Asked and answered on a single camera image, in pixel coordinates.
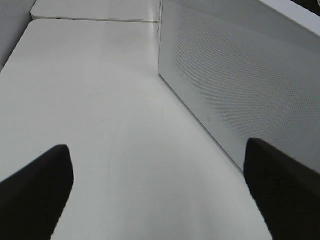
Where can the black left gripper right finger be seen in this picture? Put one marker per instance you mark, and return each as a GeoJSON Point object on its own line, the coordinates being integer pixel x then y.
{"type": "Point", "coordinates": [286, 192]}

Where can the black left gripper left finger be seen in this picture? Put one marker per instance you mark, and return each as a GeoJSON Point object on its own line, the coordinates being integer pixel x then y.
{"type": "Point", "coordinates": [33, 199]}

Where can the white microwave oven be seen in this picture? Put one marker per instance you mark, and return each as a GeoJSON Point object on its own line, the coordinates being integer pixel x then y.
{"type": "Point", "coordinates": [305, 13]}

